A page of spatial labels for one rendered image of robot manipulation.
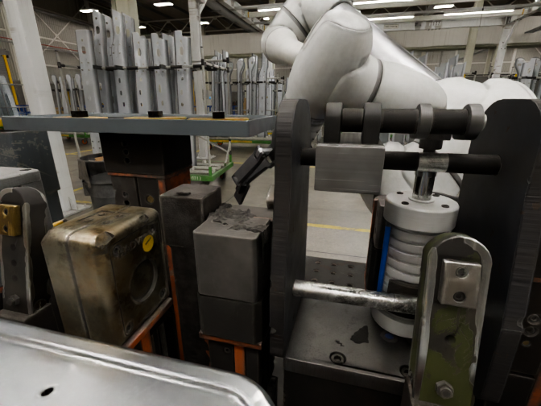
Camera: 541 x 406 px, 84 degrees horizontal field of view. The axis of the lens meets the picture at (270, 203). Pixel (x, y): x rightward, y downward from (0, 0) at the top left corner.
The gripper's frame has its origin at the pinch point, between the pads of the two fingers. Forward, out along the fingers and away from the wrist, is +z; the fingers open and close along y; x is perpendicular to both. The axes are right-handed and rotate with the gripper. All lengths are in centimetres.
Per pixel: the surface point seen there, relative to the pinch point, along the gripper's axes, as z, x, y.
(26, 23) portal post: 129, 316, -35
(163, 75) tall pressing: 187, 327, 99
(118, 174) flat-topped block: -16.4, -1.5, -32.8
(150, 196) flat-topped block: -15.9, -6.2, -29.6
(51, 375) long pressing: -25, -27, -43
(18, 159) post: -8.1, 11.8, -44.7
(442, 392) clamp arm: -35, -40, -22
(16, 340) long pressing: -22, -22, -46
